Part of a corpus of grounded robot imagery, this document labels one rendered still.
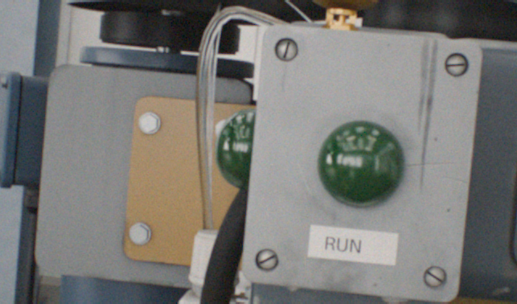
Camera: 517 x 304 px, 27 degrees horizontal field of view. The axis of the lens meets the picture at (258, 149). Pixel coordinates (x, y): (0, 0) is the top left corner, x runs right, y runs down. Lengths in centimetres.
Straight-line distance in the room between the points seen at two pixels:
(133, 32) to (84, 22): 490
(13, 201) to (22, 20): 89
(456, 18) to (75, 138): 39
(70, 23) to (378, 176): 547
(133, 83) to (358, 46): 47
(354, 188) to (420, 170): 3
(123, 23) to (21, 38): 452
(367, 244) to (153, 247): 46
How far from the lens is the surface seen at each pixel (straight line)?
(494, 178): 42
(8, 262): 546
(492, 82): 42
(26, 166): 85
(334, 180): 35
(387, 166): 35
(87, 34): 576
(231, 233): 43
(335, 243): 37
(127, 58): 85
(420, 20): 53
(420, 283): 37
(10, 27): 540
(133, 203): 81
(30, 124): 85
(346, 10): 45
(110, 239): 83
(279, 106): 37
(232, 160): 38
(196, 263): 64
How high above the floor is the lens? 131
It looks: 3 degrees down
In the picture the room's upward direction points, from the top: 5 degrees clockwise
